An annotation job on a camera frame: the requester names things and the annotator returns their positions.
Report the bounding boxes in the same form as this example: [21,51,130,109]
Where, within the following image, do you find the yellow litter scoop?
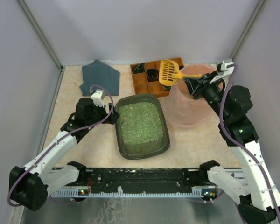
[159,59,204,86]

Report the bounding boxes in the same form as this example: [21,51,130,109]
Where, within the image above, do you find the trash bin with pink bag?
[165,63,224,128]

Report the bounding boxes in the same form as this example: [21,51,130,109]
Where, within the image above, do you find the dark grey litter box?
[115,94,170,160]

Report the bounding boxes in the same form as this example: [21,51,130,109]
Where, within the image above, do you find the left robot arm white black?
[7,96,119,211]

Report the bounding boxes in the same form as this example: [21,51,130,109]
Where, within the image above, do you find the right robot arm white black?
[184,73,280,224]

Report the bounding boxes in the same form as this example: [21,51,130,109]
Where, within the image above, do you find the green litter pellets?
[119,102,163,145]

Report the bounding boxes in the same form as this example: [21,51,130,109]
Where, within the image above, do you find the rolled tie yellow floral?
[163,85,171,91]

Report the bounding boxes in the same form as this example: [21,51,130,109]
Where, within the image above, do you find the folded grey-blue cloth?
[80,60,120,96]

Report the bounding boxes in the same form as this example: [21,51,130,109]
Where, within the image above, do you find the rolled tie orange pattern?
[146,69,159,82]

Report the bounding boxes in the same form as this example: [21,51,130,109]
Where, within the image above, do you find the orange wooden compartment tray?
[130,60,171,98]

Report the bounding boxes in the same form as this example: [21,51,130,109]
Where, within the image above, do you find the rolled tie green pattern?
[132,63,145,74]

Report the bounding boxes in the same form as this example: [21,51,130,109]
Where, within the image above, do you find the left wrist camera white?
[90,89,105,108]

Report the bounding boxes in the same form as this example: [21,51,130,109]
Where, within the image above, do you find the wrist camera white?
[210,58,234,84]
[90,89,105,108]

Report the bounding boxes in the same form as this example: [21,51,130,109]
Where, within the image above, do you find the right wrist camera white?
[210,58,234,84]

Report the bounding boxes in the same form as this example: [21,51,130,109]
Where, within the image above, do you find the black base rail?
[60,167,222,201]

